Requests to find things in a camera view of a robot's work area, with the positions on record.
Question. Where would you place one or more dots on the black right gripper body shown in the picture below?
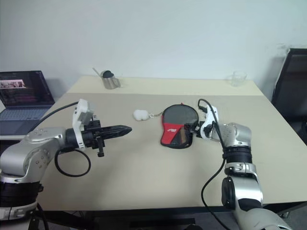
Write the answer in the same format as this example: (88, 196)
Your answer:
(197, 129)

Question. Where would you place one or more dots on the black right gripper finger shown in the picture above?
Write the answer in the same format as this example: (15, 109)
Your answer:
(192, 133)
(190, 125)

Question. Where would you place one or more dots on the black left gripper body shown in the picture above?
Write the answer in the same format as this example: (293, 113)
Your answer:
(94, 136)

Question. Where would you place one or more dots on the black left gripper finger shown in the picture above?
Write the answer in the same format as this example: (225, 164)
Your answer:
(120, 134)
(120, 128)

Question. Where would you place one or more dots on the black red paddle case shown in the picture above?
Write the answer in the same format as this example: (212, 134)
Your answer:
(172, 130)

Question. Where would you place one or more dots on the white plush charm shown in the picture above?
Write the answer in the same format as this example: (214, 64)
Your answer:
(140, 115)

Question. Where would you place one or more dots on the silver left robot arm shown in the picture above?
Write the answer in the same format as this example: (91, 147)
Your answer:
(36, 143)

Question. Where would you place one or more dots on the stainless steel pitcher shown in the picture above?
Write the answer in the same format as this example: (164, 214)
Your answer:
(110, 82)

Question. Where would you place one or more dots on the black heart-shaped object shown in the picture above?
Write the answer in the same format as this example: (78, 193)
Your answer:
(107, 73)

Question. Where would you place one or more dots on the thin metal straw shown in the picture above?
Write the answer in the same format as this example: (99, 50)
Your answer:
(97, 71)

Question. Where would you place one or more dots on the clear glass cup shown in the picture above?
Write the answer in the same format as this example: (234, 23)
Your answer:
(237, 80)

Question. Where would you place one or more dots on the white side desk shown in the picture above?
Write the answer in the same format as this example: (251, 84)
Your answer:
(12, 137)

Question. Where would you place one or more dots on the open laptop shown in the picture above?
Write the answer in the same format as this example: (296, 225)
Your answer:
(24, 91)

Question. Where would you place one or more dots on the black office chair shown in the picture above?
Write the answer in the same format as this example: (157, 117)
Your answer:
(295, 79)

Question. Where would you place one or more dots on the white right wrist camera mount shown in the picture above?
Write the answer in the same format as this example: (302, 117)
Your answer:
(211, 117)

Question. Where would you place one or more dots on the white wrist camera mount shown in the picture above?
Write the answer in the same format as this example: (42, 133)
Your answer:
(80, 115)
(211, 117)

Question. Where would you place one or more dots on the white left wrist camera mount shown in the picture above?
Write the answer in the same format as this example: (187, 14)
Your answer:
(80, 115)

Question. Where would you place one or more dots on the black table frame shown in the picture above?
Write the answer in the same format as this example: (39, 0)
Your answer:
(163, 222)

